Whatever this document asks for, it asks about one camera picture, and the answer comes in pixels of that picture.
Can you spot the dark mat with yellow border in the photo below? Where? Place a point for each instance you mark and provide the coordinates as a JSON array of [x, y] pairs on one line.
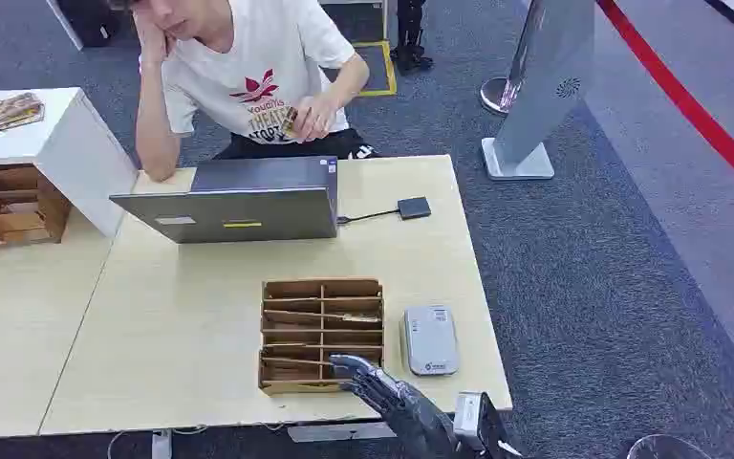
[[376, 66]]

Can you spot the black bag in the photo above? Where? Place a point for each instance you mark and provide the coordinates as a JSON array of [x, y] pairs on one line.
[[91, 22]]

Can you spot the white power strip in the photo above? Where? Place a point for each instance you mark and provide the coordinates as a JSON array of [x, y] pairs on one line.
[[161, 445]]

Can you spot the wooden card box with dividers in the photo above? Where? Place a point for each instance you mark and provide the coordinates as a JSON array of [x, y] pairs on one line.
[[323, 336]]

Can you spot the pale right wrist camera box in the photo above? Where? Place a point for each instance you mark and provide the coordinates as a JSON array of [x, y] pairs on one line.
[[468, 418]]

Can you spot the clear round dome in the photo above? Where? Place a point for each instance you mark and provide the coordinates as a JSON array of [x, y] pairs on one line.
[[664, 448]]

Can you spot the grey slanted kiosk stand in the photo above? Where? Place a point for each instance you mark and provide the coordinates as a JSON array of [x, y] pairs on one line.
[[544, 82]]

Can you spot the white flat card reader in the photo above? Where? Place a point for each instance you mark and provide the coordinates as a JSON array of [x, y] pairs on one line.
[[430, 342]]

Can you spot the grey desk frame bracket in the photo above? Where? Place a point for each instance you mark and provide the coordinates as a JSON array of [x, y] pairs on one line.
[[335, 432]]

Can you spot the dark square adapter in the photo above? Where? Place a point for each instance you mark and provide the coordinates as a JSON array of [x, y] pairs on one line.
[[414, 208]]

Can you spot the wooden card box on side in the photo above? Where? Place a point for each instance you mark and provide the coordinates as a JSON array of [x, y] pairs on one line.
[[19, 203]]

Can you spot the white table leg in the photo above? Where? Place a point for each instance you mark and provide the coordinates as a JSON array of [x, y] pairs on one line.
[[66, 25]]

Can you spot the chrome stanchion base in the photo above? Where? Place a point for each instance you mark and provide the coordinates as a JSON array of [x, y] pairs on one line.
[[493, 95]]

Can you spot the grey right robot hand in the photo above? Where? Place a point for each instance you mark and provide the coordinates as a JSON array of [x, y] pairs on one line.
[[405, 405]]

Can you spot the person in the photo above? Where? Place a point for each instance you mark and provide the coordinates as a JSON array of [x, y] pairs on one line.
[[259, 57]]

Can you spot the grey laptop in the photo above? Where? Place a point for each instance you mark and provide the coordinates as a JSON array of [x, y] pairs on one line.
[[247, 212]]

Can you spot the red barrier belt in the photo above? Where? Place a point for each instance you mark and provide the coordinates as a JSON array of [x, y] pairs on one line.
[[690, 108]]

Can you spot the stack of printed cards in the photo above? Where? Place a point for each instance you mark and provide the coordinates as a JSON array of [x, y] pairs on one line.
[[6, 111]]

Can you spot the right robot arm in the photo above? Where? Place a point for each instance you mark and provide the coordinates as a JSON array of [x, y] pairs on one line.
[[500, 437]]

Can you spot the card lying flat in slot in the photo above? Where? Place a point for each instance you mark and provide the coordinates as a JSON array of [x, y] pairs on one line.
[[316, 315]]

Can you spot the black robot legs standing afar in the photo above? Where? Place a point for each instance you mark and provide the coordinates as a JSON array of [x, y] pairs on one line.
[[410, 44]]

